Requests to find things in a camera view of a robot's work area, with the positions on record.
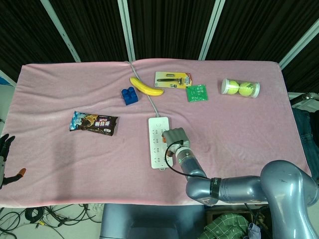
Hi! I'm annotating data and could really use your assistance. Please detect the yellow tennis ball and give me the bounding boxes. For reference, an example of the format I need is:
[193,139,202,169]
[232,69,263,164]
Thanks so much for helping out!
[227,79,241,95]
[238,82,257,98]

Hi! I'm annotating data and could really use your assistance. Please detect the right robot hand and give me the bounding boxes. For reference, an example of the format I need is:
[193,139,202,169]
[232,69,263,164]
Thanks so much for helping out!
[161,127,190,152]

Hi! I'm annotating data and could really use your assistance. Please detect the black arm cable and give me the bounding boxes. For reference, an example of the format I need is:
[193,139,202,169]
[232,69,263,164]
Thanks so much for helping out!
[165,140,209,179]

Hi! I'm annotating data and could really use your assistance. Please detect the blue building block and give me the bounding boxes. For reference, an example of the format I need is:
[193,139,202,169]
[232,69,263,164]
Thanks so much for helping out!
[121,86,140,106]

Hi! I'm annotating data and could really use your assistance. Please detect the yellow banana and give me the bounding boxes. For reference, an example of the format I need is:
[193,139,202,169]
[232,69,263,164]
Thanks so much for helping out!
[129,76,164,96]

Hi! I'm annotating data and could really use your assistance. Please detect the razor blister pack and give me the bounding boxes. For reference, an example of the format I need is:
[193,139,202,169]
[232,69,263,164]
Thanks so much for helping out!
[154,71,193,90]

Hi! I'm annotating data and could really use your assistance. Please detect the green plaid cloth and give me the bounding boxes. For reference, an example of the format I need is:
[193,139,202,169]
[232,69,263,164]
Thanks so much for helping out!
[200,213,255,239]

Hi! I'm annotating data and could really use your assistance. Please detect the white power strip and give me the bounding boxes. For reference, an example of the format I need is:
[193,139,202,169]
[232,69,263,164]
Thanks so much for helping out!
[148,117,174,171]

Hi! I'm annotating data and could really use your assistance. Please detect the brown cardboard box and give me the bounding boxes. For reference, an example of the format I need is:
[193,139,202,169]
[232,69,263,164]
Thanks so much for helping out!
[204,205,260,225]

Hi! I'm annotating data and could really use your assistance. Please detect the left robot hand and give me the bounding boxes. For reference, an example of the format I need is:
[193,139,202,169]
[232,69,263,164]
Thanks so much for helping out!
[0,133,27,190]

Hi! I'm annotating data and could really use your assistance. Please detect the blue jeans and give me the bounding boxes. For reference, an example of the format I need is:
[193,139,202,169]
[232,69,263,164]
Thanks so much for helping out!
[292,107,319,180]

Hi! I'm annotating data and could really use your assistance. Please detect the green sachet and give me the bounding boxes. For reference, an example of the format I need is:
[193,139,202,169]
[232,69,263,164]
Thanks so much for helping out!
[185,84,209,103]

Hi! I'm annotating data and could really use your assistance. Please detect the dark pleated curtain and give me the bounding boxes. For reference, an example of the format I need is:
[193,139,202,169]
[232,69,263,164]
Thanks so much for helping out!
[0,0,319,94]

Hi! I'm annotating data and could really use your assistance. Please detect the dark chocolate snack packet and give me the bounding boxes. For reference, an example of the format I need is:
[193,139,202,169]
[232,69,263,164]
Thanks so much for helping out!
[68,111,120,136]

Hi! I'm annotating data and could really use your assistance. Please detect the clear tennis ball tube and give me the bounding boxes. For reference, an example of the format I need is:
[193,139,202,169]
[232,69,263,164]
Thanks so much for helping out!
[221,78,261,99]

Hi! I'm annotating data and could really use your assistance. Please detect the pink table cloth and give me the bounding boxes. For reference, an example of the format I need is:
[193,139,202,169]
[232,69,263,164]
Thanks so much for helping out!
[0,59,312,207]

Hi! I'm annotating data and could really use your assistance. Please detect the white frame pole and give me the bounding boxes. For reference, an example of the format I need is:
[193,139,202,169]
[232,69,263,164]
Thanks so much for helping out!
[279,17,319,70]
[39,0,82,63]
[117,0,137,62]
[0,69,17,87]
[198,0,226,61]

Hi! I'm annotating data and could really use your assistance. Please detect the black floor cables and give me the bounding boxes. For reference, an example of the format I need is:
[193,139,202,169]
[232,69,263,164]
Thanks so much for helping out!
[0,204,103,239]

